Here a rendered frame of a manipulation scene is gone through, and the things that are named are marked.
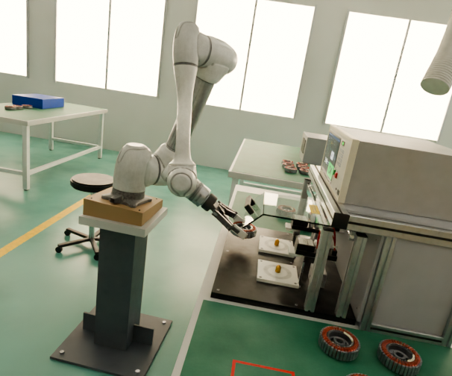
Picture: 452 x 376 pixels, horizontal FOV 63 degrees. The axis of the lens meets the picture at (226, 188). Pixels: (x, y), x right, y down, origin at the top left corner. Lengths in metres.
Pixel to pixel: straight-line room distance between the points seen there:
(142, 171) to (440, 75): 1.73
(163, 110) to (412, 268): 5.37
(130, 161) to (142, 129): 4.64
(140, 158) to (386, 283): 1.13
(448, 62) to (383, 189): 1.42
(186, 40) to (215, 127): 4.55
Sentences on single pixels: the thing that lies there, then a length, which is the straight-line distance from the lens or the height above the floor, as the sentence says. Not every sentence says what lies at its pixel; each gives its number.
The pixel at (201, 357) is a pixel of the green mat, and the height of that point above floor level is 0.75.
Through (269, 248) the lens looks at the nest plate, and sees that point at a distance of 1.60.
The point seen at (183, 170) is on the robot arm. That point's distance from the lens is 1.33.
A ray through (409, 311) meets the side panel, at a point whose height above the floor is 0.84.
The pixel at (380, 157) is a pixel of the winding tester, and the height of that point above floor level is 1.28.
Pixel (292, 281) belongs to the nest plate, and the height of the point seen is 0.78.
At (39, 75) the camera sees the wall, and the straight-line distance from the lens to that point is 7.07.
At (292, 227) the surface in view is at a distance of 1.58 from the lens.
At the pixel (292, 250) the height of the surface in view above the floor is 0.88.
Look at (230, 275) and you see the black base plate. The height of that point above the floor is 0.77.
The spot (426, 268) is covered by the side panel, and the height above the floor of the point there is 0.99.
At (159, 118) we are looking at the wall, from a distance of 6.26.
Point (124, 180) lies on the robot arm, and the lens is 1.76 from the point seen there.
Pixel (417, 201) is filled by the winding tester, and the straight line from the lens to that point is 1.29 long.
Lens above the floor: 1.44
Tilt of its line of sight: 16 degrees down
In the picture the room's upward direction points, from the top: 9 degrees clockwise
